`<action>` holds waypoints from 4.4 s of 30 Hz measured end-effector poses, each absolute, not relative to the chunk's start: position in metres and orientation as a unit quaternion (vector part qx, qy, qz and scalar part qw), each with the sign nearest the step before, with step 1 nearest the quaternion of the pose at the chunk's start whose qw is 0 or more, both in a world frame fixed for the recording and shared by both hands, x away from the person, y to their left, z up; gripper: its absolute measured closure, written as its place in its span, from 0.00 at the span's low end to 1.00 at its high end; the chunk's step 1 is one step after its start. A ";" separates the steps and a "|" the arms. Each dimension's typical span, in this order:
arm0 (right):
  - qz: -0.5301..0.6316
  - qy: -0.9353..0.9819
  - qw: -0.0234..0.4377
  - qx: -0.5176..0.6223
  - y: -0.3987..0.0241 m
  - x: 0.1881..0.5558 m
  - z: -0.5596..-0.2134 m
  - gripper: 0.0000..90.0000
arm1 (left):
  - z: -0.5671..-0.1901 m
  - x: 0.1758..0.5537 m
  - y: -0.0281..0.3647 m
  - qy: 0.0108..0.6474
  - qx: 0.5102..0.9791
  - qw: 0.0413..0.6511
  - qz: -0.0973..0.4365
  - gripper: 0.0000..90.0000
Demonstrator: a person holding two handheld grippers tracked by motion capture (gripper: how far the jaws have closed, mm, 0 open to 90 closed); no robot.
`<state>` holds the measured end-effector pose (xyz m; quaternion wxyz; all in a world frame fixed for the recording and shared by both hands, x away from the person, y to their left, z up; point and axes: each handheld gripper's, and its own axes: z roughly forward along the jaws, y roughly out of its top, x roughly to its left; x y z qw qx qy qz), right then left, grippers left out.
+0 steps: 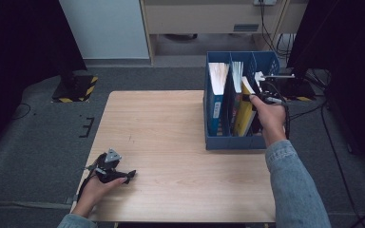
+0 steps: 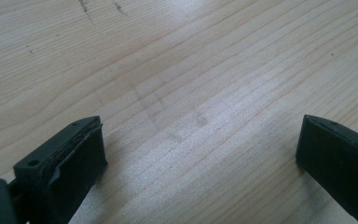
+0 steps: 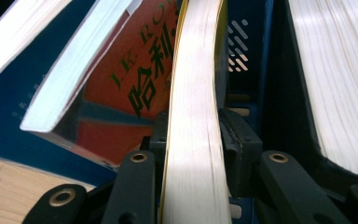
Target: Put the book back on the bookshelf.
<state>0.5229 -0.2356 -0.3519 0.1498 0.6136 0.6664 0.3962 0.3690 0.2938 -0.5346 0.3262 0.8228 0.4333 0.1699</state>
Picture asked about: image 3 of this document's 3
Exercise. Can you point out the yellow book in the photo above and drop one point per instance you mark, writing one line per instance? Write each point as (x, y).
(192, 109)

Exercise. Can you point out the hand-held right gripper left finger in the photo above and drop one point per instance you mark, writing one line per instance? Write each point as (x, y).
(160, 133)

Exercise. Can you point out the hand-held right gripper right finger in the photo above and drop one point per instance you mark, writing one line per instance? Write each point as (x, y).
(242, 155)

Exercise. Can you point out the black book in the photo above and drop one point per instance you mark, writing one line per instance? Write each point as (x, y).
(338, 77)

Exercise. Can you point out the blue plastic file rack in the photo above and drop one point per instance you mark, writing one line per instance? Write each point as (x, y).
(248, 87)

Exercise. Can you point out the dark blue illustrated book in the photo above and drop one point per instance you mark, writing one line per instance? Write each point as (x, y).
(130, 62)

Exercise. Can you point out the light blue book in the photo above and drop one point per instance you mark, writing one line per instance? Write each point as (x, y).
(9, 34)

